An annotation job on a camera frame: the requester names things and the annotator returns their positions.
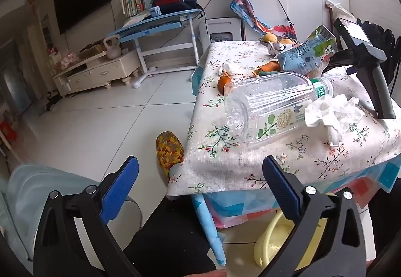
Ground white pillow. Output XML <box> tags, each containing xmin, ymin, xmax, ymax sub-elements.
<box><xmin>326</xmin><ymin>0</ymin><xmax>349</xmax><ymax>24</ymax></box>

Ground row of books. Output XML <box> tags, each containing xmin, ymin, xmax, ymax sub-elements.
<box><xmin>118</xmin><ymin>0</ymin><xmax>154</xmax><ymax>17</ymax></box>

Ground clear plastic bottle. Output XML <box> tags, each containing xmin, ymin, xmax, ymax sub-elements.
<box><xmin>224</xmin><ymin>72</ymin><xmax>334</xmax><ymax>147</ymax></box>

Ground floral tablecloth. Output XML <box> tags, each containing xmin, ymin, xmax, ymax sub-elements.
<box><xmin>166</xmin><ymin>40</ymin><xmax>401</xmax><ymax>197</ymax></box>

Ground red stool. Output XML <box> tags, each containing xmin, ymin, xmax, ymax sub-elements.
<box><xmin>0</xmin><ymin>120</ymin><xmax>17</xmax><ymax>143</ymax></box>

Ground blue white milk carton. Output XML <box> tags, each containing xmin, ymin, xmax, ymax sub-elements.
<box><xmin>277</xmin><ymin>24</ymin><xmax>338</xmax><ymax>77</ymax></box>

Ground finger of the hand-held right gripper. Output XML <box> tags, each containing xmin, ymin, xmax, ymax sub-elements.
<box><xmin>324</xmin><ymin>49</ymin><xmax>358</xmax><ymax>74</ymax></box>

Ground large white tissue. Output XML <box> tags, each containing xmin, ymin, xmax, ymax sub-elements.
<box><xmin>304</xmin><ymin>94</ymin><xmax>365</xmax><ymax>146</ymax></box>

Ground long orange peel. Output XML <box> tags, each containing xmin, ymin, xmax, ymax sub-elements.
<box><xmin>253</xmin><ymin>62</ymin><xmax>282</xmax><ymax>76</ymax></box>

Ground black shoes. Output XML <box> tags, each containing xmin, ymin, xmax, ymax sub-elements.
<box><xmin>45</xmin><ymin>90</ymin><xmax>64</xmax><ymax>112</ymax></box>

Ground colourful patterned slipper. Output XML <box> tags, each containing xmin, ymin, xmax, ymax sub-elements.
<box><xmin>156</xmin><ymin>131</ymin><xmax>185</xmax><ymax>178</ymax></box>

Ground cream television stand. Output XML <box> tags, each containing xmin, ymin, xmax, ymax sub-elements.
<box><xmin>52</xmin><ymin>50</ymin><xmax>141</xmax><ymax>97</ymax></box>

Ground pink items on stand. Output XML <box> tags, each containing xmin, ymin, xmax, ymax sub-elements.
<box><xmin>48</xmin><ymin>48</ymin><xmax>79</xmax><ymax>70</ymax></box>

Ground light blue padded chair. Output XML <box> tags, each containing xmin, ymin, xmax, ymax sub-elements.
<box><xmin>0</xmin><ymin>164</ymin><xmax>143</xmax><ymax>277</ymax></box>

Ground yellow plastic basin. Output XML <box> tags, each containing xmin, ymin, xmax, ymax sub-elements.
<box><xmin>253</xmin><ymin>211</ymin><xmax>318</xmax><ymax>269</ymax></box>

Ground black jacket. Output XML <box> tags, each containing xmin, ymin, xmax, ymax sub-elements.
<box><xmin>356</xmin><ymin>18</ymin><xmax>401</xmax><ymax>93</ymax></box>

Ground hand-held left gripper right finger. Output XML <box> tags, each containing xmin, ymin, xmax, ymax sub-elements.
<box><xmin>258</xmin><ymin>155</ymin><xmax>367</xmax><ymax>277</ymax></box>

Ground pink kettlebell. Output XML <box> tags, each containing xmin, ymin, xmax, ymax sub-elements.
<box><xmin>103</xmin><ymin>37</ymin><xmax>122</xmax><ymax>60</ymax></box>

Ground dark fruit plate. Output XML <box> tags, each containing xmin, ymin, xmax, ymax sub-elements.
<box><xmin>258</xmin><ymin>37</ymin><xmax>302</xmax><ymax>47</ymax></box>

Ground blue study desk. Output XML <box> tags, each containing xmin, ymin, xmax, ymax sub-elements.
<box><xmin>106</xmin><ymin>9</ymin><xmax>205</xmax><ymax>89</ymax></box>

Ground small curved orange peel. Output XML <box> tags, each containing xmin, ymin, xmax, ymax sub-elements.
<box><xmin>218</xmin><ymin>75</ymin><xmax>234</xmax><ymax>95</ymax></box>

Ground colourful printed bag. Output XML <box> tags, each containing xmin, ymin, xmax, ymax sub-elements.
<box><xmin>230</xmin><ymin>0</ymin><xmax>297</xmax><ymax>41</ymax></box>

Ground small white tissue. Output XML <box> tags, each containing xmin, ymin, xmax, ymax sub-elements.
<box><xmin>218</xmin><ymin>60</ymin><xmax>234</xmax><ymax>75</ymax></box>

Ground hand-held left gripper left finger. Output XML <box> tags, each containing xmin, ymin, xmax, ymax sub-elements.
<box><xmin>33</xmin><ymin>155</ymin><xmax>141</xmax><ymax>277</ymax></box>

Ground person's black trouser leg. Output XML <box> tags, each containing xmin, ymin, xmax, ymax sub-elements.
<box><xmin>124</xmin><ymin>195</ymin><xmax>217</xmax><ymax>277</ymax></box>

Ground blue wrapped table leg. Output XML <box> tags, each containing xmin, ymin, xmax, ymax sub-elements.
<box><xmin>191</xmin><ymin>194</ymin><xmax>227</xmax><ymax>267</ymax></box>

